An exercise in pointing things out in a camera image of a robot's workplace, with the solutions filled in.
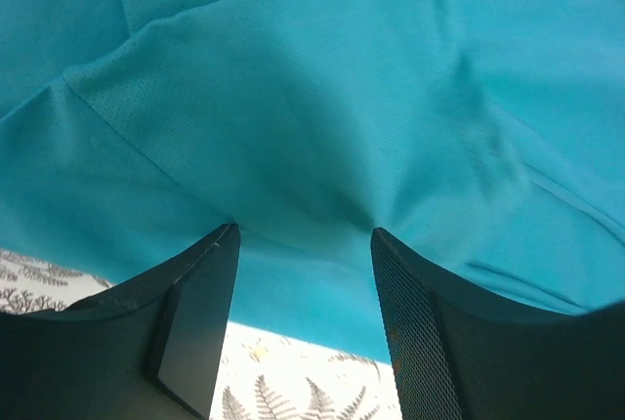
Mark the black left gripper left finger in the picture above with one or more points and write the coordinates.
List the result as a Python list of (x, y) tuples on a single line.
[(147, 348)]

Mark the teal t-shirt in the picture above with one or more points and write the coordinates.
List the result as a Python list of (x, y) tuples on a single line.
[(488, 135)]

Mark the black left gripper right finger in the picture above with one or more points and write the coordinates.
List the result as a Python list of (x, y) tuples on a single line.
[(459, 351)]

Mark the floral patterned table mat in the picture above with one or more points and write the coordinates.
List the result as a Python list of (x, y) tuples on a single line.
[(261, 375)]

